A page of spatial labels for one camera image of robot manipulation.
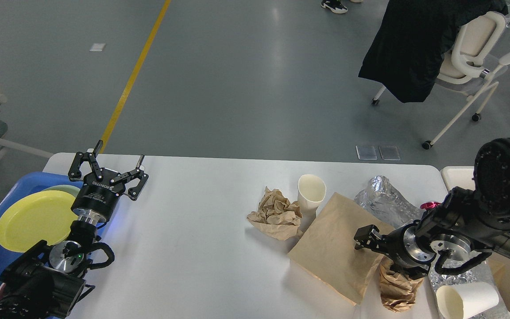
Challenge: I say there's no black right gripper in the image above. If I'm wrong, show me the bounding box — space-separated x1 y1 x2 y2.
354 224 433 279

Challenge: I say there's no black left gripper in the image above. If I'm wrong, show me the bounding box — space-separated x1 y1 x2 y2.
68 140 149 222

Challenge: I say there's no brown paper bag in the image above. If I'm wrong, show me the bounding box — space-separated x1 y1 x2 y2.
288 192 394 305

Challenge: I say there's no brown paper ball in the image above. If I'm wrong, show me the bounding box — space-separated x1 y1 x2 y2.
379 258 424 313
246 187 303 241

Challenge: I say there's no yellow plastic plate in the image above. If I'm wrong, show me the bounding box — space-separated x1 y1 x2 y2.
0 190 77 253

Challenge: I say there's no pink ribbed mug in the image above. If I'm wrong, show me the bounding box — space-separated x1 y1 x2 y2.
0 283 6 299

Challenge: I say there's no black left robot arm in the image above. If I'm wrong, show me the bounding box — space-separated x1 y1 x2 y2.
0 140 149 319

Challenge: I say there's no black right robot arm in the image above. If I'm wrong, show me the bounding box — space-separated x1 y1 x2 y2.
354 137 510 279

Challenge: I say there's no pale green plate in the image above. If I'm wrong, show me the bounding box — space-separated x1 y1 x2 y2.
43 184 80 197

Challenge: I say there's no crumpled clear plastic wrap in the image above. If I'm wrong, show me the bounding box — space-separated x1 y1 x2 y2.
354 175 424 229

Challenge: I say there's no crushed red can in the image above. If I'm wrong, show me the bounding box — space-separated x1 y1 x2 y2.
420 201 441 210

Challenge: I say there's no white paper cup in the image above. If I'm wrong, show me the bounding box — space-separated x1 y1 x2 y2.
297 174 327 217
436 282 499 319

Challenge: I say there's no clear floor plate left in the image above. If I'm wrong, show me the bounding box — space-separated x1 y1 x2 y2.
355 145 377 161

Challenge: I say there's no clear floor plate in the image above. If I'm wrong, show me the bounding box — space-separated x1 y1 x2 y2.
379 145 401 161
355 145 377 161

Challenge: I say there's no clear floor plate right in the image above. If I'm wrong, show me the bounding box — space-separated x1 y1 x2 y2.
379 145 401 161

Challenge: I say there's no blue plastic tray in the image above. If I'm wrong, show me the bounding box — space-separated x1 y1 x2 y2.
0 172 75 275

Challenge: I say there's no black jacket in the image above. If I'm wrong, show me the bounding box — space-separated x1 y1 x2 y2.
358 0 508 103

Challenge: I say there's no white office chair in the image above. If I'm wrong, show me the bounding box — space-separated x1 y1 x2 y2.
371 11 510 150

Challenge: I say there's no dark sneaker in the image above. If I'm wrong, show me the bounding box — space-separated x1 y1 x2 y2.
321 0 348 14

